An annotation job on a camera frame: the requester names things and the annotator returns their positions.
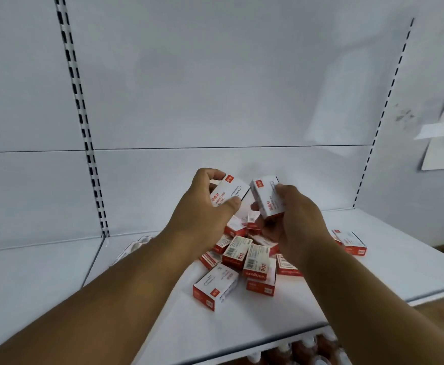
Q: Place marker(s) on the person's right forearm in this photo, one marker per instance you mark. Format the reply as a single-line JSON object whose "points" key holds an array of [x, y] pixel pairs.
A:
{"points": [[366, 311]]}

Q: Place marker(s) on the person's left thumb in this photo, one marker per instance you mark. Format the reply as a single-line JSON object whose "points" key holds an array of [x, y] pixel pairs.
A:
{"points": [[229, 204]]}

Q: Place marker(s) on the small white paper strip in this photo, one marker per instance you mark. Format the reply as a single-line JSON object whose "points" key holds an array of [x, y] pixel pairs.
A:
{"points": [[435, 131]]}

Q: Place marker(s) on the row of red bottles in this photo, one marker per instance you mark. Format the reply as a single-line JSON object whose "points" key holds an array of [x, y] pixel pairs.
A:
{"points": [[301, 351]]}

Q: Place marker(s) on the white red paperclip box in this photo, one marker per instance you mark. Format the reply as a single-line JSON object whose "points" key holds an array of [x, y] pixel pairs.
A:
{"points": [[227, 188], [265, 197]]}

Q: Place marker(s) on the pile of small red-white cartons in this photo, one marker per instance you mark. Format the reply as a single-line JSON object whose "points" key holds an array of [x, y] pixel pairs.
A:
{"points": [[258, 259]]}

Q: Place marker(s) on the person's right thumb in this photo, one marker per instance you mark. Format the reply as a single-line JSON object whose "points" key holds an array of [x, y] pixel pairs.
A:
{"points": [[282, 191]]}

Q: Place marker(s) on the person's left hand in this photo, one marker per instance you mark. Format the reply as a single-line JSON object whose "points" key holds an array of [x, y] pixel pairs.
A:
{"points": [[195, 216]]}

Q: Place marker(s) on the white metal shelf board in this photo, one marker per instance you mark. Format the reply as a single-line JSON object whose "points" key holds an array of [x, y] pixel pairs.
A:
{"points": [[381, 269], [20, 273]]}

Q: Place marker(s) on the person's right hand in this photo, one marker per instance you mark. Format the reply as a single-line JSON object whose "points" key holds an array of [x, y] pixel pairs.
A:
{"points": [[298, 228]]}

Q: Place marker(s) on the person's left forearm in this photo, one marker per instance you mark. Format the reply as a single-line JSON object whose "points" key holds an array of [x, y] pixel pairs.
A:
{"points": [[104, 300]]}

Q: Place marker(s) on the white slotted shelf upright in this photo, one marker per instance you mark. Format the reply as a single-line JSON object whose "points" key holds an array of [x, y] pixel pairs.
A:
{"points": [[81, 121], [385, 110]]}

